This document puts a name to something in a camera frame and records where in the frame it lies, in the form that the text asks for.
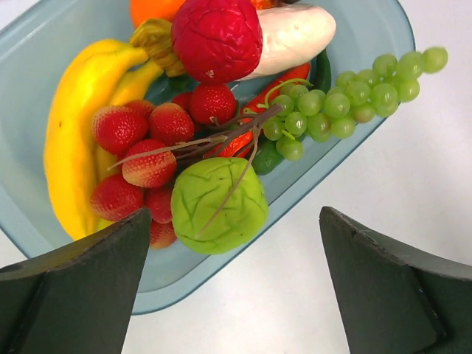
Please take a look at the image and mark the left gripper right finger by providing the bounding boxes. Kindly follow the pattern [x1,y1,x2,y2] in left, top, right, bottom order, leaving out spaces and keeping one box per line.
[319,206,471,353]

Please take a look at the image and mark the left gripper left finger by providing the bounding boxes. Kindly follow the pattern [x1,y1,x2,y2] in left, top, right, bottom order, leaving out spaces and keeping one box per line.
[1,209,151,353]

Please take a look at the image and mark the green toy apple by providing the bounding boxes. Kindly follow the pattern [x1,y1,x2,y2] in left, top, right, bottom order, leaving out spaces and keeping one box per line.
[170,157,268,254]

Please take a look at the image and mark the red toy chili peppers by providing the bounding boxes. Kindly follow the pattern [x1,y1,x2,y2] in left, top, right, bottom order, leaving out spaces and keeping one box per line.
[91,67,304,249]

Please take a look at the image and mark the green toy pepper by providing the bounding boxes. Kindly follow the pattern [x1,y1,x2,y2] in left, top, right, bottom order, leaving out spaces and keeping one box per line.
[252,49,332,176]

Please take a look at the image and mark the green toy grapes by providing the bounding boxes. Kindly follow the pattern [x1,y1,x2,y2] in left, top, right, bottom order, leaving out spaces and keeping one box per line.
[260,46,448,161]

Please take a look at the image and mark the yellow toy bananas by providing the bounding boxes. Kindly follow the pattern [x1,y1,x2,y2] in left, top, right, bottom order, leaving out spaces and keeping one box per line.
[44,18,185,240]

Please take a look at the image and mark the white toy mushroom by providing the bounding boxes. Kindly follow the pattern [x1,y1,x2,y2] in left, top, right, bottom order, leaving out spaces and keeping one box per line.
[242,3,336,80]

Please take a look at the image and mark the red toy apple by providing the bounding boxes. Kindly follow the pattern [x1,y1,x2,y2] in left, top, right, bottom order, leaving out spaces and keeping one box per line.
[171,0,263,84]

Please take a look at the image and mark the toy orange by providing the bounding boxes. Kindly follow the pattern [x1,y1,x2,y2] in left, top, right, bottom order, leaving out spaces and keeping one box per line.
[129,0,185,28]

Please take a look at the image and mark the small orange toy fruit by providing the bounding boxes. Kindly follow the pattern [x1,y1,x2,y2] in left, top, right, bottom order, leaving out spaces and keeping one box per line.
[250,0,277,10]

